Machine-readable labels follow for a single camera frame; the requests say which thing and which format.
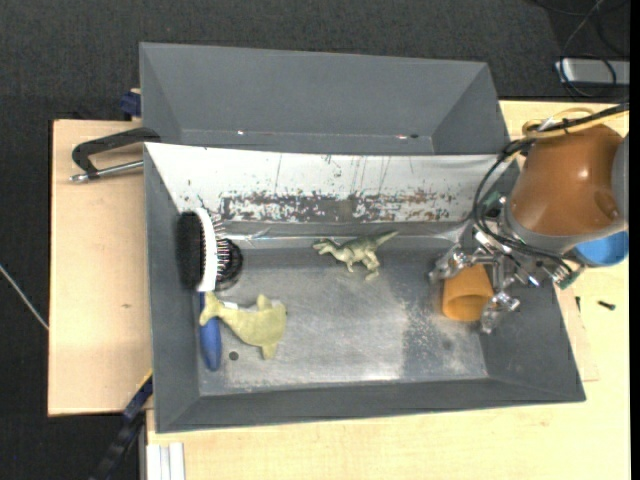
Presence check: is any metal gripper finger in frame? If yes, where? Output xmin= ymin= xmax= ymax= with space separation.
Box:
xmin=428 ymin=244 xmax=472 ymax=285
xmin=479 ymin=290 xmax=522 ymax=335

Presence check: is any yellow-green plush dolphin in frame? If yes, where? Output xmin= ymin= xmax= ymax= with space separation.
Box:
xmin=198 ymin=291 xmax=288 ymax=361

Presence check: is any pale wood board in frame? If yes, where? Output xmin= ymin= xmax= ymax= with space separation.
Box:
xmin=47 ymin=117 xmax=154 ymax=417

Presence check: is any grey metal bin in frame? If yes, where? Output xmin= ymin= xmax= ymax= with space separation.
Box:
xmin=138 ymin=41 xmax=587 ymax=434

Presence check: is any orange plastic cup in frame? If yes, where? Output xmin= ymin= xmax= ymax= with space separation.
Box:
xmin=441 ymin=262 xmax=496 ymax=323

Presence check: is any green toy dinosaur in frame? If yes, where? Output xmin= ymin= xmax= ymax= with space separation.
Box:
xmin=312 ymin=230 xmax=400 ymax=282

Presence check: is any blue-handled black and white brush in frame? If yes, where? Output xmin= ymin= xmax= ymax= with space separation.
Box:
xmin=175 ymin=207 xmax=245 ymax=372

